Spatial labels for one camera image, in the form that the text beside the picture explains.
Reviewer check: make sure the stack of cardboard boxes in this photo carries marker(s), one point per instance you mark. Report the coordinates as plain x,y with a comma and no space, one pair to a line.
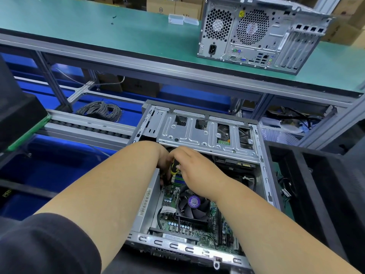
348,20

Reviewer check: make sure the green motherboard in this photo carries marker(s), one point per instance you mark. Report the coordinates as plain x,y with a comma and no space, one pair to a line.
182,222

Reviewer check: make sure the empty black foam tray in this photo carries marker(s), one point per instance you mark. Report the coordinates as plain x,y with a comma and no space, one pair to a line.
319,202

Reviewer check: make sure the grey computer case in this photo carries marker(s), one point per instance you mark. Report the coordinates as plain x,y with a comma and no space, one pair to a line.
199,131

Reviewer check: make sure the green upper shelf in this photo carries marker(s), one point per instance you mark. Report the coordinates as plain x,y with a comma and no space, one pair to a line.
68,28

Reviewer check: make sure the grey roller conveyor rail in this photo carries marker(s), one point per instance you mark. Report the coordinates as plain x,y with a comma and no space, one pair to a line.
85,129

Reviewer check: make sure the aluminium frame post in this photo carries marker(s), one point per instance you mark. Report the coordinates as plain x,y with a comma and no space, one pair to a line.
326,4
336,119

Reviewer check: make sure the person's left hand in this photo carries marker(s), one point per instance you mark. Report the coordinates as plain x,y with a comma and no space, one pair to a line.
162,159

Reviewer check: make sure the person's left forearm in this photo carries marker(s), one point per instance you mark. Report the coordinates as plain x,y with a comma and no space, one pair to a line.
102,202

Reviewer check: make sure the dark metal frame leg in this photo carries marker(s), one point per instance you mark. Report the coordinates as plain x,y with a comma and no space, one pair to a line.
52,82

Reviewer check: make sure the black foam tray with boards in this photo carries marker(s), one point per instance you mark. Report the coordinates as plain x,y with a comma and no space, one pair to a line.
17,122

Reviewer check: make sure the white plastic bags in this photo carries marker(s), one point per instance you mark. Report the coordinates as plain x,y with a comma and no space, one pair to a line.
282,129

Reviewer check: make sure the person's right hand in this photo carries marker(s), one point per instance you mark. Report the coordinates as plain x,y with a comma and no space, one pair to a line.
199,171

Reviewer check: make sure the person's black left sleeve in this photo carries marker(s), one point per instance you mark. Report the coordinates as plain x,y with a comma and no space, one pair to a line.
45,245

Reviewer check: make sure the silver backed desktop computer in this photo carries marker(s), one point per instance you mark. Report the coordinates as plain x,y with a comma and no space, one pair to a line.
259,34

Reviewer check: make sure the brown cardboard box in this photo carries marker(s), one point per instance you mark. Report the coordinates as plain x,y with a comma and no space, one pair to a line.
174,5

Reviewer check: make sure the small clear plastic box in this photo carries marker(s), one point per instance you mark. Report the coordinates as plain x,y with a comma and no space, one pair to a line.
183,20

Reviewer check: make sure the person's right forearm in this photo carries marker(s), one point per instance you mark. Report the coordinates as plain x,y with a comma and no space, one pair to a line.
279,236

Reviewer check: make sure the silver power supply unit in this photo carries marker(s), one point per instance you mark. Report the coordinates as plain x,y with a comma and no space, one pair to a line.
142,211

